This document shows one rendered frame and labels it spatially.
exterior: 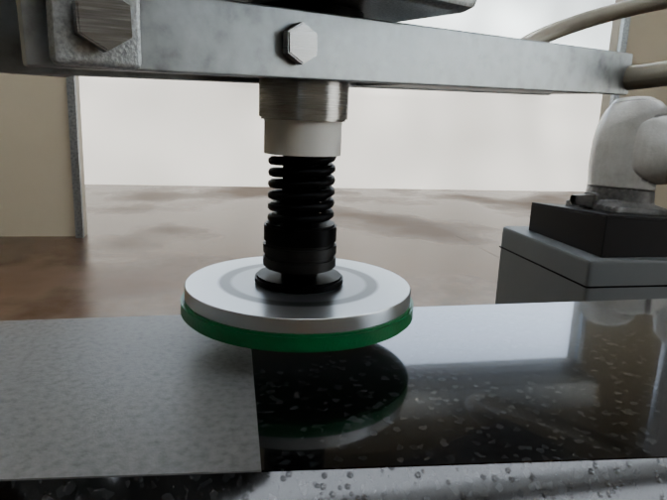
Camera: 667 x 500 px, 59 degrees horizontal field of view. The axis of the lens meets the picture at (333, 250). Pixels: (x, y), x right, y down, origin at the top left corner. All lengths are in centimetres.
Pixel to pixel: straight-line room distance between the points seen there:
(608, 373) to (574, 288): 84
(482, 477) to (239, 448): 16
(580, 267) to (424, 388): 93
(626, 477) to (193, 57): 40
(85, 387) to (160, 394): 6
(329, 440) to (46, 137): 503
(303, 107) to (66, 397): 29
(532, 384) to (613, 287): 90
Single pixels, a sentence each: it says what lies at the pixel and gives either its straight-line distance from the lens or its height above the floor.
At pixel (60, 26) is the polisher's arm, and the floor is 112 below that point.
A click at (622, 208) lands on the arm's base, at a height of 89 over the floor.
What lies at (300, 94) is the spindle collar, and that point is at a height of 109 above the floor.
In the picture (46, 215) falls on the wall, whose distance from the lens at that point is 543.
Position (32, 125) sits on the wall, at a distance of 537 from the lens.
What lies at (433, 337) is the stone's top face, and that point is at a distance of 60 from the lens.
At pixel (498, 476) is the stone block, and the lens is 41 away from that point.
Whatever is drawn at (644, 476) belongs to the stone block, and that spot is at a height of 86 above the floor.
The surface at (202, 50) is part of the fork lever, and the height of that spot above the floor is 112.
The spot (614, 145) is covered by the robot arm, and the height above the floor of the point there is 104.
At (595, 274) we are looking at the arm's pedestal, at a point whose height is 77.
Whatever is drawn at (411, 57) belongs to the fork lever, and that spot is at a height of 113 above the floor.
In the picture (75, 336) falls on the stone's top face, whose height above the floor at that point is 87.
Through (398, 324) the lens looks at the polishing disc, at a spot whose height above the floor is 91.
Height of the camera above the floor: 108
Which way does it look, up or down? 13 degrees down
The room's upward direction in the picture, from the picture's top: 2 degrees clockwise
